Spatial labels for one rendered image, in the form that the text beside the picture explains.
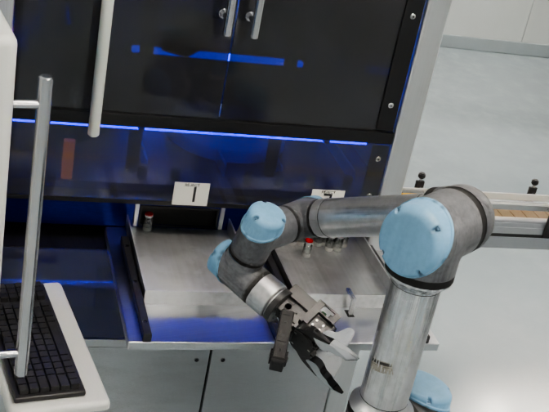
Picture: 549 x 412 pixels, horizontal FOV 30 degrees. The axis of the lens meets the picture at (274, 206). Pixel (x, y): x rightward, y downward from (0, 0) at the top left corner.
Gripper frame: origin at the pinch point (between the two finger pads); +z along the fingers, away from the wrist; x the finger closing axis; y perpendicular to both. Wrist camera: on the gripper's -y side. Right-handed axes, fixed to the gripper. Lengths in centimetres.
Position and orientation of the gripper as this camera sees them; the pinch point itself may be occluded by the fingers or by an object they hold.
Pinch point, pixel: (348, 379)
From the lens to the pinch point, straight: 190.7
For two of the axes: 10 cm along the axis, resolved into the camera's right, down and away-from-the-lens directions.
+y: 6.6, -5.6, 4.9
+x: -1.3, 5.6, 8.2
